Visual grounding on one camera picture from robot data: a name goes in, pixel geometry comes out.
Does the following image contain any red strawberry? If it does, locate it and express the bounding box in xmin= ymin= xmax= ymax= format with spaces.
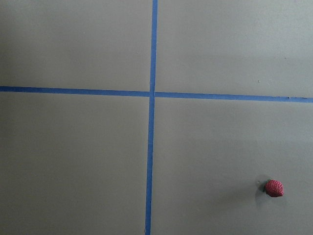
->
xmin=264 ymin=179 xmax=284 ymax=198

